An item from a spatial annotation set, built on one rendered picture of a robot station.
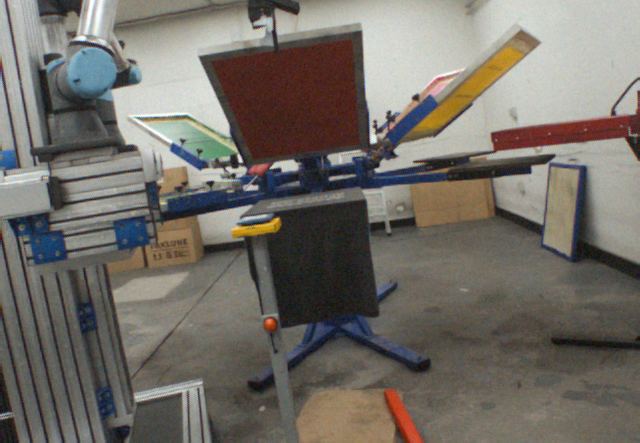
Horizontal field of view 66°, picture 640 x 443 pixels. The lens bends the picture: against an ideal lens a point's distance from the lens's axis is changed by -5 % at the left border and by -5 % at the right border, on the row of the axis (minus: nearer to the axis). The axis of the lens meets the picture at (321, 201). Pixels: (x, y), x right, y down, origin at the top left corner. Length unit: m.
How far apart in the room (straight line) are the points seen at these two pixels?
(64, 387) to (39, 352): 0.14
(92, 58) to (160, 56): 5.48
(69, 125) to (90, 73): 0.19
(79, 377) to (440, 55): 5.65
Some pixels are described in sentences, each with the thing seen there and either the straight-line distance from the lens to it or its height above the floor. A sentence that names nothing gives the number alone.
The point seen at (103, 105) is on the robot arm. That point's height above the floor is 1.41.
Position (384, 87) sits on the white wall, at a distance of 6.48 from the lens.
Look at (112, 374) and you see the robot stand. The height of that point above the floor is 0.51.
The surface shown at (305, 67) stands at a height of 1.45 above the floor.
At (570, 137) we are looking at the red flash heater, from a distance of 2.43.
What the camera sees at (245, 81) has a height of 1.43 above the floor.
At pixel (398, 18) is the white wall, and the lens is 6.63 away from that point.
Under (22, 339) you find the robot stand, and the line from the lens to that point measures 1.83.
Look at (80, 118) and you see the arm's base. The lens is 1.52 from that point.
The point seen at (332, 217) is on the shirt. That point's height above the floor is 0.90.
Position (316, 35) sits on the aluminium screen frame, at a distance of 1.86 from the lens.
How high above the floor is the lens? 1.15
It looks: 6 degrees down
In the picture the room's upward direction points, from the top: 8 degrees counter-clockwise
